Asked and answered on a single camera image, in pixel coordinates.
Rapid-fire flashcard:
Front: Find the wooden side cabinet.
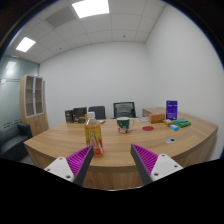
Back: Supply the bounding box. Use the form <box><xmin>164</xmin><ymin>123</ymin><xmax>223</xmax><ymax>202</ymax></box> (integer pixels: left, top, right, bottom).
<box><xmin>142</xmin><ymin>106</ymin><xmax>168</xmax><ymax>118</ymax></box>

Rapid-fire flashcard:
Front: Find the orange-brown tissue box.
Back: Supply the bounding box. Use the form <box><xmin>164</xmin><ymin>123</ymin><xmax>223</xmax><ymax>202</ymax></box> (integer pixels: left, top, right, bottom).
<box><xmin>148</xmin><ymin>113</ymin><xmax>166</xmax><ymax>125</ymax></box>

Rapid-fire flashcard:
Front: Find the large dark brown box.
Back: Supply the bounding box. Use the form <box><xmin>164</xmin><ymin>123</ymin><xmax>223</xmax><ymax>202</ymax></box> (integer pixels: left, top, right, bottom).
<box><xmin>72</xmin><ymin>106</ymin><xmax>88</xmax><ymax>124</ymax></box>

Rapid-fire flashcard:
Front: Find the small tan box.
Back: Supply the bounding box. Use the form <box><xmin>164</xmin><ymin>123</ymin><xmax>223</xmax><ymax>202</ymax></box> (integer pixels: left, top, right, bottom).
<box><xmin>162</xmin><ymin>118</ymin><xmax>174</xmax><ymax>127</ymax></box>

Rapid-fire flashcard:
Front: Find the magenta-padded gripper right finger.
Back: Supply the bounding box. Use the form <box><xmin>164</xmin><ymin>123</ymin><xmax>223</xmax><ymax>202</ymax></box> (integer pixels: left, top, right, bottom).
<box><xmin>130</xmin><ymin>143</ymin><xmax>184</xmax><ymax>186</ymax></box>

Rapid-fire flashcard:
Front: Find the wooden glass-door shelf unit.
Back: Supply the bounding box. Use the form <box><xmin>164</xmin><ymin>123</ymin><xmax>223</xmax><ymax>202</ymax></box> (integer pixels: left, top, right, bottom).
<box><xmin>19</xmin><ymin>74</ymin><xmax>49</xmax><ymax>138</ymax></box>

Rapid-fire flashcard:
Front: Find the grey ceiling air vent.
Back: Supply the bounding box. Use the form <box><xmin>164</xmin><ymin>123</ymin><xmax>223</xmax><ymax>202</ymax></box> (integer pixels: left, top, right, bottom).
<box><xmin>44</xmin><ymin>6</ymin><xmax>77</xmax><ymax>29</ymax></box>

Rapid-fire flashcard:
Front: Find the purple upright box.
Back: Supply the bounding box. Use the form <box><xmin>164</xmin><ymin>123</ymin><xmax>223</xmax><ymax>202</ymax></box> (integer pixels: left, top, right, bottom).
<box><xmin>165</xmin><ymin>100</ymin><xmax>179</xmax><ymax>121</ymax></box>

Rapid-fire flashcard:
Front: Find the large ceiling light panel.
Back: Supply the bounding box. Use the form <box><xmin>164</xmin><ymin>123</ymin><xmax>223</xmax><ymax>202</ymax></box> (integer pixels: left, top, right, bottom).
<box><xmin>71</xmin><ymin>0</ymin><xmax>111</xmax><ymax>19</ymax></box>

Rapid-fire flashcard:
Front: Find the small light blue box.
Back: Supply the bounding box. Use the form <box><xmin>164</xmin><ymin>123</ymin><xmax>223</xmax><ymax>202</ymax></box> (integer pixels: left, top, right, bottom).
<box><xmin>168</xmin><ymin>123</ymin><xmax>180</xmax><ymax>132</ymax></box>

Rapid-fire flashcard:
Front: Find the black solid-back office chair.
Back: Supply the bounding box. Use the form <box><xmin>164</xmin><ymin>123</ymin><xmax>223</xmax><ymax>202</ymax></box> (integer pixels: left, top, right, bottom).
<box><xmin>88</xmin><ymin>105</ymin><xmax>107</xmax><ymax>121</ymax></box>

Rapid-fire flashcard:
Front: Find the small ceiling light panel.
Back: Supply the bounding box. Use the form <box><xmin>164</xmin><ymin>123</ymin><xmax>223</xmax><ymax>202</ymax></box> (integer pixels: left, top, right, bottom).
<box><xmin>15</xmin><ymin>36</ymin><xmax>37</xmax><ymax>53</ymax></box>

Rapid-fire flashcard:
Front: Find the yellow-labelled tea drink bottle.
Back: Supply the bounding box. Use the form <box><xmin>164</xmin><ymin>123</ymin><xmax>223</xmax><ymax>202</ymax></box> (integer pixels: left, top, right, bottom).
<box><xmin>83</xmin><ymin>111</ymin><xmax>105</xmax><ymax>158</ymax></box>

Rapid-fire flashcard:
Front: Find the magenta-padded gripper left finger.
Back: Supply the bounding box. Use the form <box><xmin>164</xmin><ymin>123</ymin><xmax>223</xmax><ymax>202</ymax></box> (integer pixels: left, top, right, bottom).
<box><xmin>43</xmin><ymin>144</ymin><xmax>95</xmax><ymax>187</ymax></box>

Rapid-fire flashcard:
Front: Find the small grey round disc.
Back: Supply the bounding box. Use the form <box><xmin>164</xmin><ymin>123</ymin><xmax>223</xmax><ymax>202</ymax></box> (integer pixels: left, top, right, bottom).
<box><xmin>164</xmin><ymin>136</ymin><xmax>177</xmax><ymax>144</ymax></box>

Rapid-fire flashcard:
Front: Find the black mesh-back office chair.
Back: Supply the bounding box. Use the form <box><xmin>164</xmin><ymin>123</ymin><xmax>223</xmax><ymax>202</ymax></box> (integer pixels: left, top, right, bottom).
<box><xmin>112</xmin><ymin>101</ymin><xmax>137</xmax><ymax>120</ymax></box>

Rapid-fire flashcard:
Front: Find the green mug with white inside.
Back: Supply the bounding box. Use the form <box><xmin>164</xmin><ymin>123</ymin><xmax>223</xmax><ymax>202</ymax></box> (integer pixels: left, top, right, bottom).
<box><xmin>116</xmin><ymin>116</ymin><xmax>136</xmax><ymax>135</ymax></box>

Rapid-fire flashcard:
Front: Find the black leather sofa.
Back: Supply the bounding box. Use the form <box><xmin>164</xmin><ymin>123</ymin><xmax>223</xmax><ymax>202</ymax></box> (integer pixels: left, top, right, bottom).
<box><xmin>0</xmin><ymin>122</ymin><xmax>34</xmax><ymax>162</ymax></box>

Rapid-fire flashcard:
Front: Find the small dark brown box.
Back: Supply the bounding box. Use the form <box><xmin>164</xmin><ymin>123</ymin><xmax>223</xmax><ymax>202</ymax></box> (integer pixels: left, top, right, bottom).
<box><xmin>64</xmin><ymin>109</ymin><xmax>75</xmax><ymax>124</ymax></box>

